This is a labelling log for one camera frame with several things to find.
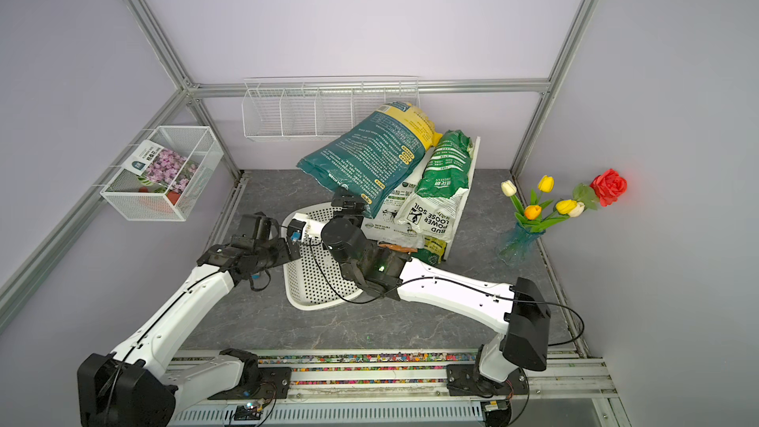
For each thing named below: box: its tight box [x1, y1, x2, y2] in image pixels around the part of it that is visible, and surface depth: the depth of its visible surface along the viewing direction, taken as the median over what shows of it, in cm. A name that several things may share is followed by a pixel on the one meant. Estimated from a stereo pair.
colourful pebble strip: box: [257, 352, 478, 386], surface depth 79 cm
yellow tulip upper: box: [537, 174, 555, 193], surface depth 79 cm
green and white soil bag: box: [395, 128, 474, 243], surface depth 75 cm
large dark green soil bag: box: [297, 100, 443, 219], surface depth 71 cm
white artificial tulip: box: [501, 179, 521, 203], surface depth 80 cm
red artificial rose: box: [589, 168, 628, 208], surface depth 68 cm
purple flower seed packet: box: [121, 139, 200, 197], surface depth 75 cm
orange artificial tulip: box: [523, 204, 542, 221], surface depth 72 cm
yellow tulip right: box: [555, 199, 578, 215], surface depth 74 cm
